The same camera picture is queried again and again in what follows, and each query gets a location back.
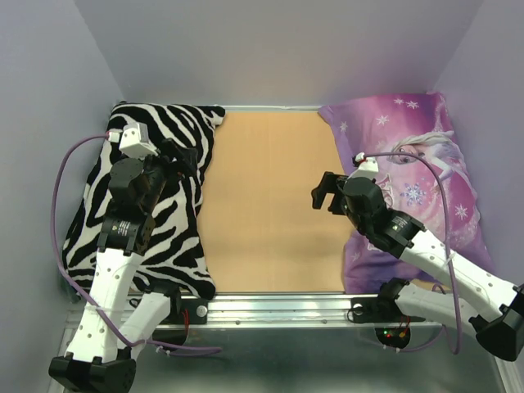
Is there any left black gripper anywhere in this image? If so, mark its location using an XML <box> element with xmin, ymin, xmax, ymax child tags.
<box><xmin>131</xmin><ymin>138</ymin><xmax>197</xmax><ymax>212</ymax></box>

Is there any purple princess pillowcase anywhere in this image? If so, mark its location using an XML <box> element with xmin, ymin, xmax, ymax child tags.
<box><xmin>318</xmin><ymin>93</ymin><xmax>495</xmax><ymax>273</ymax></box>

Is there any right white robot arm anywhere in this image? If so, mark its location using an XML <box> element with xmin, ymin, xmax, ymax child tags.
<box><xmin>311</xmin><ymin>172</ymin><xmax>523</xmax><ymax>361</ymax></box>

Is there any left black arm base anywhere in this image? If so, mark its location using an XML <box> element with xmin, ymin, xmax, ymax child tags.
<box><xmin>151</xmin><ymin>296</ymin><xmax>208</xmax><ymax>346</ymax></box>

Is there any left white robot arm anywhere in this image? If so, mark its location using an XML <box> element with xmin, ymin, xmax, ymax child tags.
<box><xmin>48</xmin><ymin>138</ymin><xmax>197</xmax><ymax>392</ymax></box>

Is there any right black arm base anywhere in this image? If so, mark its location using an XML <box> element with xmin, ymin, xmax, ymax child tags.
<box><xmin>346</xmin><ymin>296</ymin><xmax>425</xmax><ymax>351</ymax></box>

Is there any zebra print pillow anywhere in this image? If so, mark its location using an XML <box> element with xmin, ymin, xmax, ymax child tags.
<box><xmin>61</xmin><ymin>102</ymin><xmax>226</xmax><ymax>300</ymax></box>

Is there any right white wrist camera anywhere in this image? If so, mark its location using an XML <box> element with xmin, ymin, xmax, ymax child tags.
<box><xmin>350</xmin><ymin>152</ymin><xmax>379</xmax><ymax>180</ymax></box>

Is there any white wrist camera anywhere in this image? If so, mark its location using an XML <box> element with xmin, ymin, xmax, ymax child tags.
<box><xmin>119</xmin><ymin>123</ymin><xmax>158</xmax><ymax>159</ymax></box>
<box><xmin>350</xmin><ymin>152</ymin><xmax>379</xmax><ymax>180</ymax></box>

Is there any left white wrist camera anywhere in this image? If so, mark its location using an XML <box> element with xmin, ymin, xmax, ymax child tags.
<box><xmin>119</xmin><ymin>123</ymin><xmax>158</xmax><ymax>159</ymax></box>

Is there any aluminium mounting rail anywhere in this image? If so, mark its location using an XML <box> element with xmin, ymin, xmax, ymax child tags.
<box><xmin>44</xmin><ymin>291</ymin><xmax>524</xmax><ymax>393</ymax></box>

